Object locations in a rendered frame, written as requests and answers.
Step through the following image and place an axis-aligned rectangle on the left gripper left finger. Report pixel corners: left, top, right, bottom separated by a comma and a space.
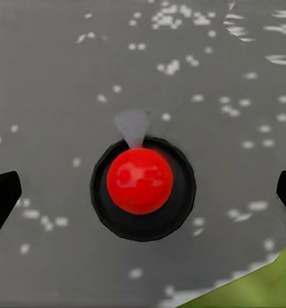
0, 171, 22, 229

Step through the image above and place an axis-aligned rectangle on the insectifuge atomizer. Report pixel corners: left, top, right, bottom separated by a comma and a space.
91, 110, 197, 242

